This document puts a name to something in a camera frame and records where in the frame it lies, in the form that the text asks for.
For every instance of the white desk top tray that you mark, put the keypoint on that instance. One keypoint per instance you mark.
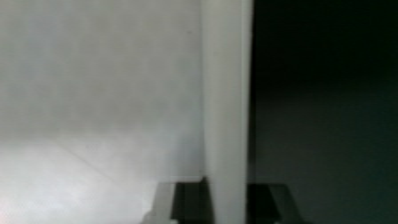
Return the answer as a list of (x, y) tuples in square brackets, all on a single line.
[(122, 107)]

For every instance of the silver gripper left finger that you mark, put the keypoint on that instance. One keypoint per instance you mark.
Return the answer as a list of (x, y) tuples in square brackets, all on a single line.
[(176, 206)]

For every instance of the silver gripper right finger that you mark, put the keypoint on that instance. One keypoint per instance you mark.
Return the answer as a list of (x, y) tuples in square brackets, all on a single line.
[(271, 208)]

